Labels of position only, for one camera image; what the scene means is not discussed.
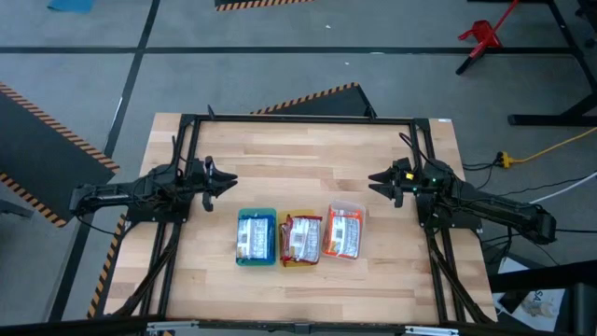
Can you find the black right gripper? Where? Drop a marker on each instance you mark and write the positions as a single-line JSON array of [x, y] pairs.
[[408, 184]]

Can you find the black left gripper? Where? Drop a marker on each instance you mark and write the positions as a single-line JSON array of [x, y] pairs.
[[203, 179]]

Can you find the blue Maruchan noodle pack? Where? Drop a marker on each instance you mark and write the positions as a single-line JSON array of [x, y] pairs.
[[254, 238]]

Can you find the red Maruchan noodle pack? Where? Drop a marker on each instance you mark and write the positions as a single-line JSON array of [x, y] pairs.
[[302, 239]]

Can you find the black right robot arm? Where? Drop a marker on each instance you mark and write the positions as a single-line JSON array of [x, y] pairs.
[[494, 210]]

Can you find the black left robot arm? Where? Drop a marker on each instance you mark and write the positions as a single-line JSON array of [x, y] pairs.
[[121, 193]]

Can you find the clear plastic bin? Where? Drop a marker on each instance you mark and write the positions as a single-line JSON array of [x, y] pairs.
[[347, 203]]

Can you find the teal plastic bin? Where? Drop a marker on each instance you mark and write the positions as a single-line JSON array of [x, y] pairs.
[[256, 212]]

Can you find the triangular black hazard-striped mat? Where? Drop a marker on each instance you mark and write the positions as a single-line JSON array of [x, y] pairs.
[[336, 105]]

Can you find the yellow plastic bin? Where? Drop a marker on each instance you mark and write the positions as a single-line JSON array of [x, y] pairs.
[[298, 265]]

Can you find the hazard tape strip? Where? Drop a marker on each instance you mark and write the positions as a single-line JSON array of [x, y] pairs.
[[107, 266]]

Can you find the black crossbeam with silver brackets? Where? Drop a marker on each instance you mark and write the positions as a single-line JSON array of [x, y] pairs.
[[326, 329]]

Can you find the red metal stand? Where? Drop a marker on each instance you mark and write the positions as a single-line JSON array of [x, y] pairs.
[[485, 35]]

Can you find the small black hazard-striped mat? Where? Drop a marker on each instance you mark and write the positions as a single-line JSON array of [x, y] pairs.
[[233, 3]]

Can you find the large black hazard-striped mat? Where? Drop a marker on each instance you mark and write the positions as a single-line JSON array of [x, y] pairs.
[[37, 154]]

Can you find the white printed bag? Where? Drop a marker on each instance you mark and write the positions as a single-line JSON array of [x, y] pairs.
[[536, 303]]

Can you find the black equipment stand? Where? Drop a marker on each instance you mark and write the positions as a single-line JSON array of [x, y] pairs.
[[583, 303]]

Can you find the blue floor mat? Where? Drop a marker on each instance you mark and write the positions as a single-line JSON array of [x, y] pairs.
[[70, 4]]

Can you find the black aluminium table frame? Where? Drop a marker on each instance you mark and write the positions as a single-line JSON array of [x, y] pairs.
[[303, 119]]

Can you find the black desk leg frame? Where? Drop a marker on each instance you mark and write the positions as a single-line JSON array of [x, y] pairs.
[[559, 119]]

